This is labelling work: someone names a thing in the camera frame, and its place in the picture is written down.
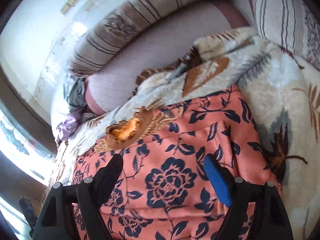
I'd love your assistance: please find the orange floral garment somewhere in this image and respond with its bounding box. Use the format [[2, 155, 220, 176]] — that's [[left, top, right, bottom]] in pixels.
[[73, 86, 276, 239]]

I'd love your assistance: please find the purple floral cloth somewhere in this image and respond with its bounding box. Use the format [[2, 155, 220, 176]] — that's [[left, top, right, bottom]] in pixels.
[[54, 111, 82, 142]]

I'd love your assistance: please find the grey pillow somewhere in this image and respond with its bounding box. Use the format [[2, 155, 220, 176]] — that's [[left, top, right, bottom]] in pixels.
[[63, 75, 87, 112]]

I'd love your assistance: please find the pink mattress sheet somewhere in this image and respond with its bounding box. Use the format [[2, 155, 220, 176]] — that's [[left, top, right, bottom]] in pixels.
[[85, 0, 249, 115]]

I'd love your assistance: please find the cream leaf-pattern fleece blanket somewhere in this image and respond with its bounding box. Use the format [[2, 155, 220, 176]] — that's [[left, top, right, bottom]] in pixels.
[[49, 27, 319, 239]]

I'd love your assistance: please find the striped bolster pillow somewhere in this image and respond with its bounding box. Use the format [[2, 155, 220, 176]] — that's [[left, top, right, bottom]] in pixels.
[[68, 0, 198, 77]]

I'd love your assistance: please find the striped floral pillow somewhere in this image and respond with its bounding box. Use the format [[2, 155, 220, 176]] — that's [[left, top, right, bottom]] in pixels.
[[252, 0, 319, 67]]

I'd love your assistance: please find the window with frame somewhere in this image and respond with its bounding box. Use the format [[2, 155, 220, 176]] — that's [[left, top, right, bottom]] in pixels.
[[1, 73, 56, 239]]

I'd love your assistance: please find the wall switch plate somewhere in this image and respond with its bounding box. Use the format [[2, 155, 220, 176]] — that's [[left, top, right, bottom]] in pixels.
[[60, 0, 80, 15]]

